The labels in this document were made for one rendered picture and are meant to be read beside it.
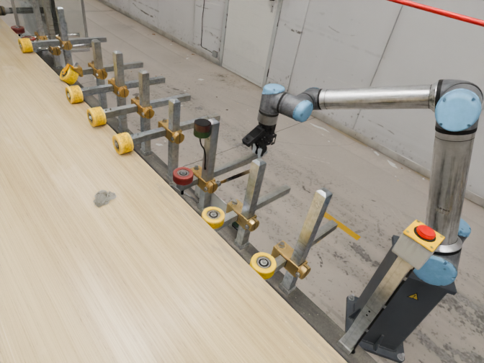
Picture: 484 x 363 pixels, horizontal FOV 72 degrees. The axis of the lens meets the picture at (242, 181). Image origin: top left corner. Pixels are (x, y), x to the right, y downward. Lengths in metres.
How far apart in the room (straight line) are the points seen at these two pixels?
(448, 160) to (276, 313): 0.74
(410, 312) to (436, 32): 2.45
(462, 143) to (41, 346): 1.28
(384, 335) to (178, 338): 1.37
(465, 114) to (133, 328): 1.10
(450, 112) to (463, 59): 2.30
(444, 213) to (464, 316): 1.35
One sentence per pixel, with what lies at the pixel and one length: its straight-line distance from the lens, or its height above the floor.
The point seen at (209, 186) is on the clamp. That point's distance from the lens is 1.33.
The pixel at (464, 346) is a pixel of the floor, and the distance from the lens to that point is 2.48.
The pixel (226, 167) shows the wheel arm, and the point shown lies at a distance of 1.45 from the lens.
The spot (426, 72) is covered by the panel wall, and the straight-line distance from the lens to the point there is 3.59.
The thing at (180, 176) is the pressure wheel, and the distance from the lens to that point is 1.30.
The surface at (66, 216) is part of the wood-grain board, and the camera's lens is 1.19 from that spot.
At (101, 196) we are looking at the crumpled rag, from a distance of 1.21.
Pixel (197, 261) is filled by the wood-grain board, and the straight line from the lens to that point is 1.02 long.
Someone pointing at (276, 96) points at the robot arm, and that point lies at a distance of 1.42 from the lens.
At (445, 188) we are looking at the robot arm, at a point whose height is 1.11.
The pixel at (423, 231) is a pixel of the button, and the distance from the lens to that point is 0.84.
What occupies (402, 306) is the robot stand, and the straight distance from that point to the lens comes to 1.86.
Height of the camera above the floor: 1.70
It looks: 37 degrees down
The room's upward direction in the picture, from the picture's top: 11 degrees clockwise
